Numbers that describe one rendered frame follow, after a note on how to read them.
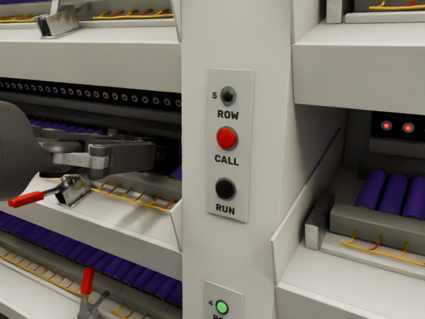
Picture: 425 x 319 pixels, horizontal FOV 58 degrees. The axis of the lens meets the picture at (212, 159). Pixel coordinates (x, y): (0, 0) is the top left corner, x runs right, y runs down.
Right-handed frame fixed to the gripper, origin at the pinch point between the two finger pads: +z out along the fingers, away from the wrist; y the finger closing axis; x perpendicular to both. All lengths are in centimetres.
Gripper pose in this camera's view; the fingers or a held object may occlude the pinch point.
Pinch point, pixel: (149, 149)
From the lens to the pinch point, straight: 44.4
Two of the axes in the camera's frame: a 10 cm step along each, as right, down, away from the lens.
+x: -1.2, 9.9, 1.1
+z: 5.1, -0.3, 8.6
